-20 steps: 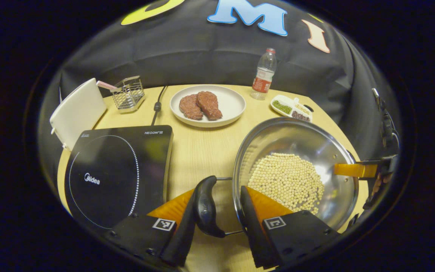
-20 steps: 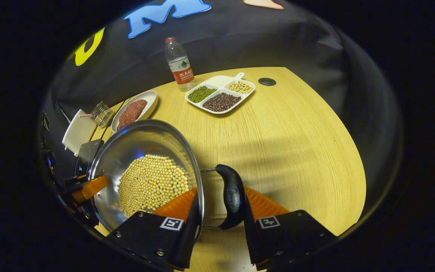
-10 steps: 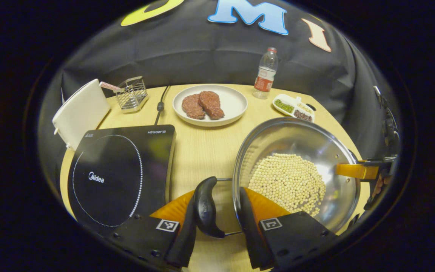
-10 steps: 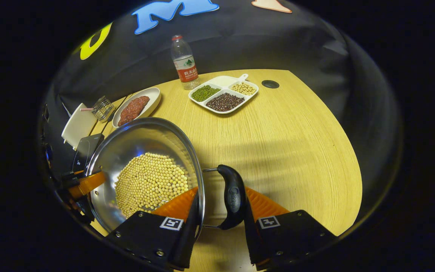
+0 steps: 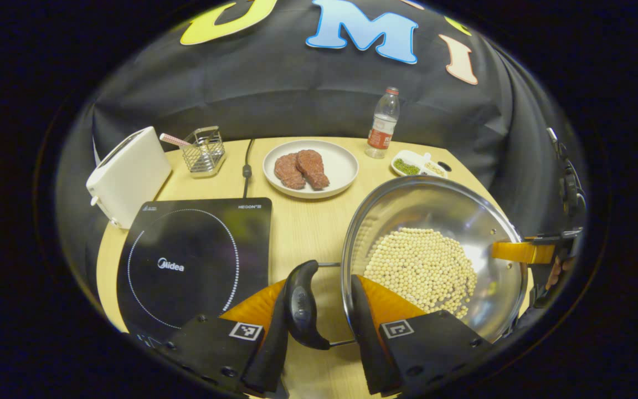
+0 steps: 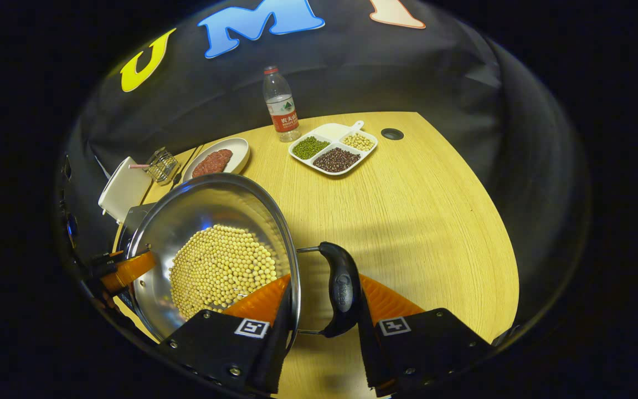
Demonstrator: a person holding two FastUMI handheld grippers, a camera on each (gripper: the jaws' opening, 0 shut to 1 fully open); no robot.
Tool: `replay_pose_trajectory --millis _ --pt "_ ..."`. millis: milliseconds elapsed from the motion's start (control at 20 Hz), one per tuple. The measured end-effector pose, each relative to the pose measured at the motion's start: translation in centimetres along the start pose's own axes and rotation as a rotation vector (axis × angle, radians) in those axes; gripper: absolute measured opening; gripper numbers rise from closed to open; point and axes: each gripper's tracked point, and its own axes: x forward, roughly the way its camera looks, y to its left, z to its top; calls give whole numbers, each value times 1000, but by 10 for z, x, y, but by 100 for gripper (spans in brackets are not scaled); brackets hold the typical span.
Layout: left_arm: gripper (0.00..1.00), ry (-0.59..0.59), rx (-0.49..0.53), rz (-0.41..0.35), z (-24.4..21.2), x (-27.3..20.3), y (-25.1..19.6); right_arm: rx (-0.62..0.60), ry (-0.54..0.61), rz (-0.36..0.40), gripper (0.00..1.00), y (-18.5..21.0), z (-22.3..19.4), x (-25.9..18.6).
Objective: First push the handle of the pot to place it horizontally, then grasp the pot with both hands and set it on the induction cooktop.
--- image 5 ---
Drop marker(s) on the round white plate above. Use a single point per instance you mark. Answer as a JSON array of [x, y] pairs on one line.
[[344, 166]]

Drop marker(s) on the brown meat piece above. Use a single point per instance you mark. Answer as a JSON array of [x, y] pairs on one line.
[[288, 172], [313, 169]]

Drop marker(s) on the black induction cooktop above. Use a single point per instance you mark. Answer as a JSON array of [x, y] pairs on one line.
[[197, 238]]

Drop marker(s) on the white toaster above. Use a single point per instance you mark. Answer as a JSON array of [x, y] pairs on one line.
[[130, 177]]

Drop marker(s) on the clear plastic water bottle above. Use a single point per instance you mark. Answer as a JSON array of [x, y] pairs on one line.
[[381, 133]]

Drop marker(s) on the pile of yellow beans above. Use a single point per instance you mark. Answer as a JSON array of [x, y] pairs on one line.
[[434, 168]]

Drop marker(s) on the pile of green beans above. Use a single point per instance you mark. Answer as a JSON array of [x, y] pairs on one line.
[[406, 167]]

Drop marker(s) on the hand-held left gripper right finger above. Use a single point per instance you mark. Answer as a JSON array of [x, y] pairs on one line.
[[366, 343]]

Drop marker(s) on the pile of soybeans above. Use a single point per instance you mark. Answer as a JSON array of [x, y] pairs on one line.
[[418, 266]]

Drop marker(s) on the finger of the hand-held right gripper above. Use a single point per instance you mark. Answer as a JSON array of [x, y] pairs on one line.
[[518, 252]]

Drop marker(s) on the white divided dish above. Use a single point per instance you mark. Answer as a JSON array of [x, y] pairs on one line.
[[416, 156]]

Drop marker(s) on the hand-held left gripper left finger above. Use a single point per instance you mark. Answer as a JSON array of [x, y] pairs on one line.
[[269, 354]]

